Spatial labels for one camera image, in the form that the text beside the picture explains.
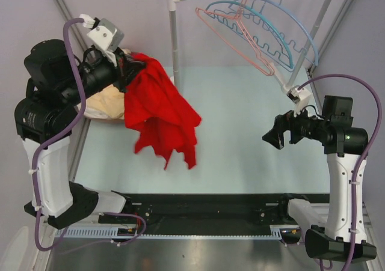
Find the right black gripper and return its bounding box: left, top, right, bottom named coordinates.
left=262, top=100, right=329, bottom=150

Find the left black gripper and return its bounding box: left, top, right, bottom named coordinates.
left=59, top=46, right=147, bottom=105

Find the red t shirt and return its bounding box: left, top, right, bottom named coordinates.
left=124, top=53, right=202, bottom=169

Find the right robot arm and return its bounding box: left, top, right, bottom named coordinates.
left=262, top=96, right=377, bottom=263

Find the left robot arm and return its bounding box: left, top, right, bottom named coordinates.
left=14, top=39, right=146, bottom=230

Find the dark blue wavy hanger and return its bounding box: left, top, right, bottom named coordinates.
left=196, top=0, right=318, bottom=72

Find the light blue plastic hanger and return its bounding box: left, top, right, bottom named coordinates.
left=260, top=0, right=319, bottom=66

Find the teal plastic hanger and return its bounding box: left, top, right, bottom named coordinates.
left=196, top=0, right=294, bottom=76

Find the silver white clothes rack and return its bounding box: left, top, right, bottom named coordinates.
left=167, top=0, right=331, bottom=92

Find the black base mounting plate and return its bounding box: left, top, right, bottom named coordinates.
left=96, top=192, right=330, bottom=236

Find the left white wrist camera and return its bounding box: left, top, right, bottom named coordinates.
left=79, top=14, right=124, bottom=52

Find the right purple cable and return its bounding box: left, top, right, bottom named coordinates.
left=296, top=74, right=382, bottom=270

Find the purple cable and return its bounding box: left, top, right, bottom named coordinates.
left=27, top=17, right=91, bottom=251
left=296, top=74, right=382, bottom=270

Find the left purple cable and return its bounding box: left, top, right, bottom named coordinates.
left=27, top=17, right=91, bottom=251

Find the pink wire hanger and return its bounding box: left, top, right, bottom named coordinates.
left=195, top=0, right=275, bottom=77

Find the white slotted cable duct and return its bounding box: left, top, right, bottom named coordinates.
left=64, top=225, right=301, bottom=240

